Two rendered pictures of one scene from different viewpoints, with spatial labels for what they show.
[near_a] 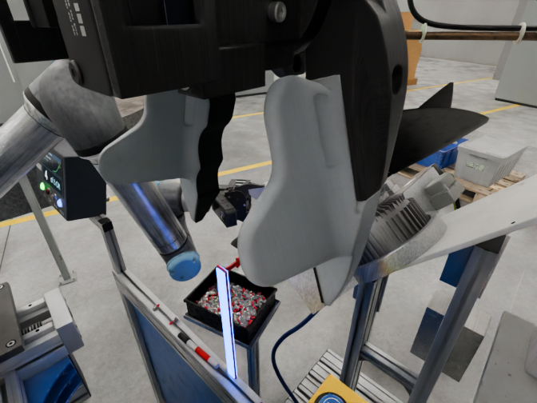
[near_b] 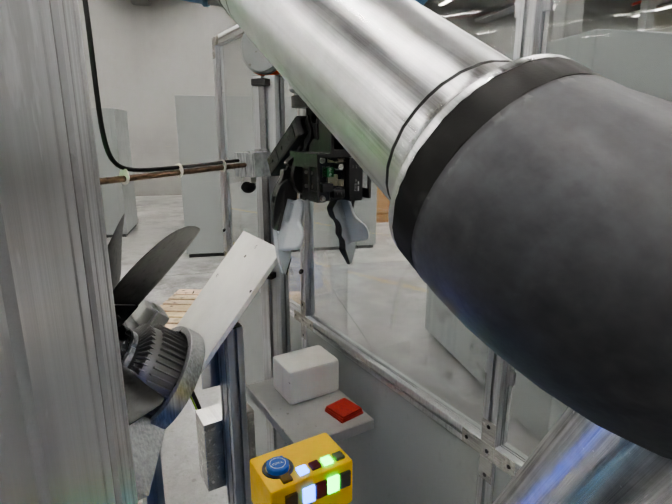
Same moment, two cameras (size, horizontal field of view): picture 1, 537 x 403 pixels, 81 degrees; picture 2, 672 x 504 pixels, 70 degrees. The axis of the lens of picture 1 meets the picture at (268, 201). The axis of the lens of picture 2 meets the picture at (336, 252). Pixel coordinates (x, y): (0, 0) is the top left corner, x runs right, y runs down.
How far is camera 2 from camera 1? 0.58 m
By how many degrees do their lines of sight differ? 68
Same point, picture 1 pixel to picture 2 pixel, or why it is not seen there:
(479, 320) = not seen: hidden behind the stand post
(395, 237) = (174, 358)
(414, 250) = (198, 357)
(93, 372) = not seen: outside the picture
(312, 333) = not seen: outside the picture
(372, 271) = (178, 399)
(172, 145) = (292, 233)
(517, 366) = (285, 406)
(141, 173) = (295, 245)
